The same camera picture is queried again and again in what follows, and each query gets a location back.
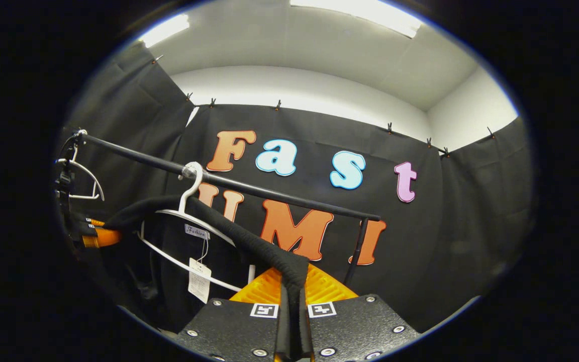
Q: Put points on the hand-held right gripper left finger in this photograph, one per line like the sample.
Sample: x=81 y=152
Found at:
x=234 y=332

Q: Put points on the black backdrop cloth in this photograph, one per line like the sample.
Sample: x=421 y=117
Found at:
x=445 y=241

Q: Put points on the narrow ceiling light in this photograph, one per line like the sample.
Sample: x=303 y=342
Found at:
x=166 y=30

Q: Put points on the white clothes hanger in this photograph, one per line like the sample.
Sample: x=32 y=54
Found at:
x=189 y=193
x=93 y=177

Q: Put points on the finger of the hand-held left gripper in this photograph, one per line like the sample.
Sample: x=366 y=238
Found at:
x=103 y=237

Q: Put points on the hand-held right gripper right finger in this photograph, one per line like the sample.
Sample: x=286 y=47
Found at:
x=355 y=327

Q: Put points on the large rectangular ceiling light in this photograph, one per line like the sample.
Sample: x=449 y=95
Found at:
x=365 y=12

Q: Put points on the row of black cloth clips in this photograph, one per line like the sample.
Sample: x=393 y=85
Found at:
x=278 y=104

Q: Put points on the black knit garment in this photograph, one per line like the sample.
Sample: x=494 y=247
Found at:
x=269 y=251

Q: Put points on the black clothes rack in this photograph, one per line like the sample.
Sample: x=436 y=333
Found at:
x=138 y=157

